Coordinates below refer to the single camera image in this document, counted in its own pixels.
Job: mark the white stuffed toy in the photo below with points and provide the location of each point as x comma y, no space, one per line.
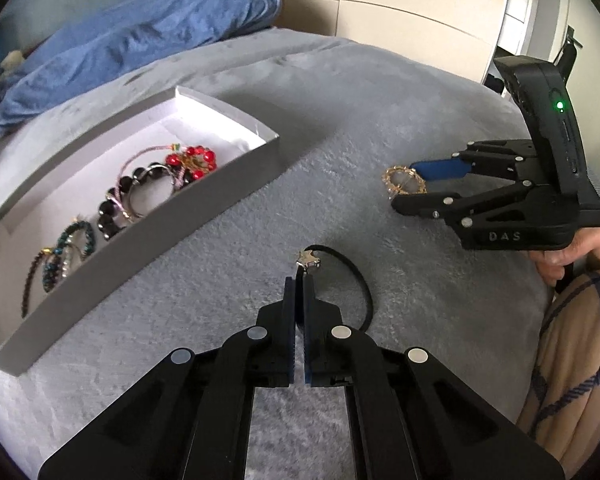
12,59

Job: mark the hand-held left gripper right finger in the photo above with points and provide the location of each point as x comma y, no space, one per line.
307,310

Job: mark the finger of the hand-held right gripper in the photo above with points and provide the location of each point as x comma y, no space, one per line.
440,168
420,204

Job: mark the beige striped garment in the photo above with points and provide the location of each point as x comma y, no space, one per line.
580,360

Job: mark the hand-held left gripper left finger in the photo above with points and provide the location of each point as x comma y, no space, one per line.
291,310

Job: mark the blue pillow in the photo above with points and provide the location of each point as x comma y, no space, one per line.
130,35

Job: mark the silver bangle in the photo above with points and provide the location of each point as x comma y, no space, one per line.
140,217

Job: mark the grey cardboard box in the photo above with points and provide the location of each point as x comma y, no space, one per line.
155,250

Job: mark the beige padded headboard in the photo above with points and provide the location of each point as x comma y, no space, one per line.
405,0

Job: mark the person's right hand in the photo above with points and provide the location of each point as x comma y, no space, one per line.
590,245

